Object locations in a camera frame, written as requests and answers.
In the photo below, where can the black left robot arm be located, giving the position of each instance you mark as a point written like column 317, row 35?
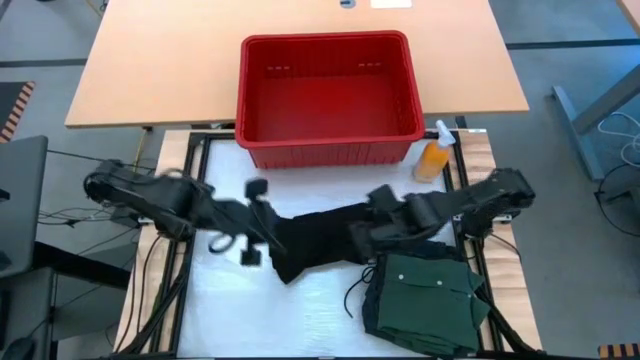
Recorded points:
column 150, row 192

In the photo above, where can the grey metal desk leg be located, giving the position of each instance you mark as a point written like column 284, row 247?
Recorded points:
column 567, row 125

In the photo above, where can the black knit garment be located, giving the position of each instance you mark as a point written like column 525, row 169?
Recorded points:
column 315, row 235

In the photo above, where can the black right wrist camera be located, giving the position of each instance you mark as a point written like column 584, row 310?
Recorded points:
column 385, row 197

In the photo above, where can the grey desk grommet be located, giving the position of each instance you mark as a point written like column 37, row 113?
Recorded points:
column 347, row 3

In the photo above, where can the dark grey cabinet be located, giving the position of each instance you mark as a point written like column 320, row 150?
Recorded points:
column 25, row 310

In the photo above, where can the red plastic bin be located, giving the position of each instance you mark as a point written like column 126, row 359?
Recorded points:
column 330, row 100

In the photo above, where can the black aluminium frame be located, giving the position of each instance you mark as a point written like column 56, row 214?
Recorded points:
column 197, row 142

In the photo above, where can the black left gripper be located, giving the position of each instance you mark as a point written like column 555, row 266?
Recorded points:
column 240, row 220

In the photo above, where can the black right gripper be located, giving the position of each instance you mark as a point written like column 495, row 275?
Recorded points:
column 395, row 227

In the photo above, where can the striped floor mat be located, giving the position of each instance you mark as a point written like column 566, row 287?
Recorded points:
column 620, row 351
column 20, row 107

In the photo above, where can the dark green garment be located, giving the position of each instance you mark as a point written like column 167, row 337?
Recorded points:
column 425, row 305

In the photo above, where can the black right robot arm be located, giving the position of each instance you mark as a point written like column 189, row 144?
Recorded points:
column 480, row 197

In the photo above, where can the orange spray bottle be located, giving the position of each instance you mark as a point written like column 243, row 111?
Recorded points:
column 431, row 160

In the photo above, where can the large light wooden desk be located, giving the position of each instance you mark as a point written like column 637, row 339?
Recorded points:
column 165, row 60

